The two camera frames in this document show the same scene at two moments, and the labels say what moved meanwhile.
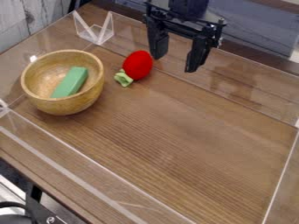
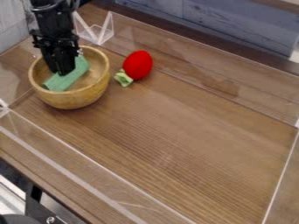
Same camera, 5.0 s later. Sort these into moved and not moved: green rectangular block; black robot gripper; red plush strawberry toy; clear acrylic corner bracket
Moved: green rectangular block; black robot gripper
Not moved: clear acrylic corner bracket; red plush strawberry toy
